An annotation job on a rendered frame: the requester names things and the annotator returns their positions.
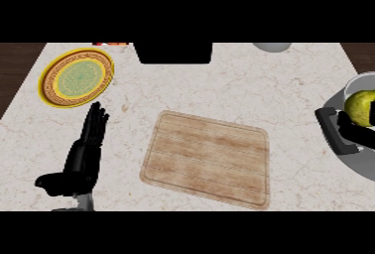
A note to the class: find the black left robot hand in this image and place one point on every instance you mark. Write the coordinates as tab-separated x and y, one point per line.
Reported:
83	155

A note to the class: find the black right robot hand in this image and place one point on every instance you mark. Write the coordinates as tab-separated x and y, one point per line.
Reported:
356	134

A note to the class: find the yellow-green pear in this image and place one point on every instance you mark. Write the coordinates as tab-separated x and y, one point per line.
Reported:
357	105

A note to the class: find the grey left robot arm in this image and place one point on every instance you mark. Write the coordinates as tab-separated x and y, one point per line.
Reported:
84	202

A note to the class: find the wooden cutting board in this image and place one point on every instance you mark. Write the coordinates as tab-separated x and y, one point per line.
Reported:
210	158

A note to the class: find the yellow patterned plate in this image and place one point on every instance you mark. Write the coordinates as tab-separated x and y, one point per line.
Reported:
78	77

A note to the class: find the grey bowl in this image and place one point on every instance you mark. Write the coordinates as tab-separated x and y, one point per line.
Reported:
272	46

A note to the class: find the red and orange object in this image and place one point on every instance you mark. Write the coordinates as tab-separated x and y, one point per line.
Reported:
109	43

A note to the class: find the black appliance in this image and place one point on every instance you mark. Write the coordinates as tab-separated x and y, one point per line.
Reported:
173	53

